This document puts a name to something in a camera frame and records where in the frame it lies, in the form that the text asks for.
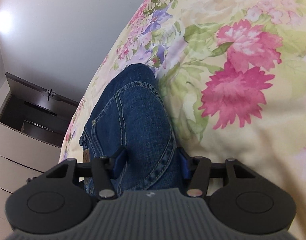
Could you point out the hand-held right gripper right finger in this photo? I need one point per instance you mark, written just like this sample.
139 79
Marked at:
184 163

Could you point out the room door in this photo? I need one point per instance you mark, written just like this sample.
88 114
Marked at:
30 90

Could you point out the white cabinet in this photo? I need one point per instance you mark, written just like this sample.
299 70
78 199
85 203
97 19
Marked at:
15 155

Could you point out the floral bed blanket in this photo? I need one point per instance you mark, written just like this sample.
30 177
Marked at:
242 130

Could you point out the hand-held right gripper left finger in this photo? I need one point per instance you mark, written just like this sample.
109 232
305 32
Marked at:
119 160

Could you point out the blue denim pants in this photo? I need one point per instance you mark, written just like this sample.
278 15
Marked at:
138 120

